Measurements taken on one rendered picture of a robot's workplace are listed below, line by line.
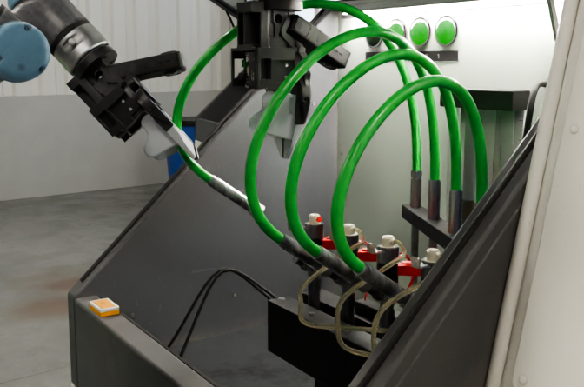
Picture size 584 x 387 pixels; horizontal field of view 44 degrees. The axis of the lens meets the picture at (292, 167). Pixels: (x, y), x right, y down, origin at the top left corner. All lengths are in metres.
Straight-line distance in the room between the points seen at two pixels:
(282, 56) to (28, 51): 0.32
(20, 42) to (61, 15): 0.17
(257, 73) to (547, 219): 0.40
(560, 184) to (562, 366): 0.18
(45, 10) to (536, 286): 0.77
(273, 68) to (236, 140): 0.39
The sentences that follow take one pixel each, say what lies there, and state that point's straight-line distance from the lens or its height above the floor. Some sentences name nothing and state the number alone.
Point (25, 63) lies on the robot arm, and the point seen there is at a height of 1.33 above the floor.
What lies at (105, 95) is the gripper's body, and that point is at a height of 1.28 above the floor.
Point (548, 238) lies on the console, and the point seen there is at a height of 1.16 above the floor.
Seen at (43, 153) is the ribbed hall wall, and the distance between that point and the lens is 7.64.
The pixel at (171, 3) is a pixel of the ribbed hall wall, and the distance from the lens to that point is 8.23.
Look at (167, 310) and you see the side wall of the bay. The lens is 1.33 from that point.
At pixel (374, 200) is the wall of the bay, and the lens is 1.39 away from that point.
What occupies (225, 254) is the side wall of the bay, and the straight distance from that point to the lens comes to 1.36.
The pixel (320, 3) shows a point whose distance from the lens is 1.11.
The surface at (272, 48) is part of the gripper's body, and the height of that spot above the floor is 1.35.
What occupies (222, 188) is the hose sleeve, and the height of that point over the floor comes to 1.14.
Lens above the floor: 1.33
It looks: 8 degrees down
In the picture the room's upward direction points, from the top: straight up
